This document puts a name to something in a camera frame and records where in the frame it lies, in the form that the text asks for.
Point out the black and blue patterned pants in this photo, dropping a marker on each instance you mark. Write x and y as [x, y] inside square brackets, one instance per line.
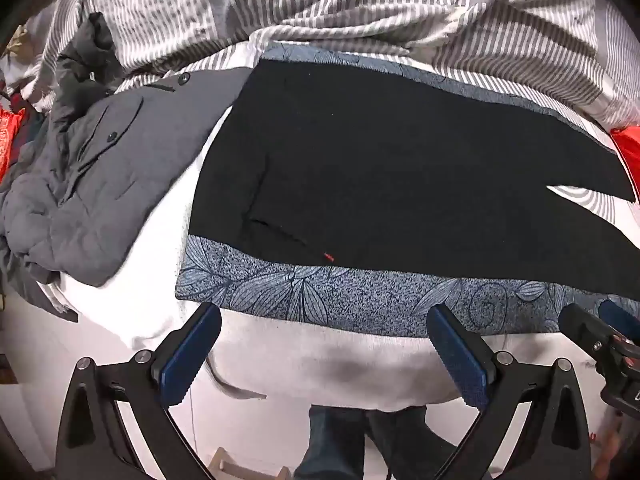
[400, 170]

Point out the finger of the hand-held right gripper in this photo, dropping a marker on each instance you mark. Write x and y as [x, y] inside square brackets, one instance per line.
[620, 320]
[582, 327]

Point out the grey jacket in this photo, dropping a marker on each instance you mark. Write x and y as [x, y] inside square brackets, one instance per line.
[110, 170]

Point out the red cloth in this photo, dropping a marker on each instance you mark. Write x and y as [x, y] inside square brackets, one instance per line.
[7, 145]
[631, 152]

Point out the grey striped duvet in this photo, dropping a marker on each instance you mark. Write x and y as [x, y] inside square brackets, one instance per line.
[350, 5]

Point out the red cloth at left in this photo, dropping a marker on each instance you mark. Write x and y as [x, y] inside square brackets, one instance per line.
[7, 145]

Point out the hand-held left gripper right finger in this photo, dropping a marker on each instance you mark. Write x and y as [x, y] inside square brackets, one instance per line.
[457, 355]

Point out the person's left leg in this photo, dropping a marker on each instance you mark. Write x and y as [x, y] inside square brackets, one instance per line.
[330, 445]

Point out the wooden stool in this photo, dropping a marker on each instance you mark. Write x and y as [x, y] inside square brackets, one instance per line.
[250, 470]

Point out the white bed sheet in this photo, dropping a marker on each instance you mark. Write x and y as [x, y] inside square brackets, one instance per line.
[310, 360]

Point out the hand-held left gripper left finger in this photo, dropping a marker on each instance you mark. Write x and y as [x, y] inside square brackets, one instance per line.
[187, 355]

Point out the red cloth at right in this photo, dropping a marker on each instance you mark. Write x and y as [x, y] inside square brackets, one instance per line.
[631, 152]

